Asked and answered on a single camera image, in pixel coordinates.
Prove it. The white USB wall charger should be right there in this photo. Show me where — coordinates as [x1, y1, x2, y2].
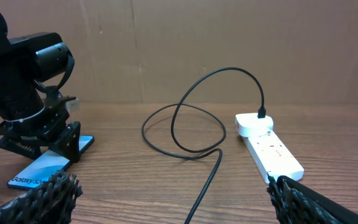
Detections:
[234, 113, 273, 138]

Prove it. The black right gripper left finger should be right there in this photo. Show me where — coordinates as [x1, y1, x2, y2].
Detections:
[0, 170, 83, 224]

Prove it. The black USB charging cable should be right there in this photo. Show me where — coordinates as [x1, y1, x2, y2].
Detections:
[141, 67, 267, 224]

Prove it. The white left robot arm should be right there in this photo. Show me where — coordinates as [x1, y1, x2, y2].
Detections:
[0, 13, 81, 162]

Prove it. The white power strip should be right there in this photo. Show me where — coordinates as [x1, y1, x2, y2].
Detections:
[242, 131, 305, 184]

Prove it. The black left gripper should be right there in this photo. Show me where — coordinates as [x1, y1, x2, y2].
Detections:
[0, 96, 81, 163]

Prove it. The Samsung Galaxy smartphone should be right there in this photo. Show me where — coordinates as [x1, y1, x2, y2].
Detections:
[7, 134, 95, 190]

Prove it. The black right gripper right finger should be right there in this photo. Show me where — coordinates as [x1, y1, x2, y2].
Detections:
[267, 175, 358, 224]

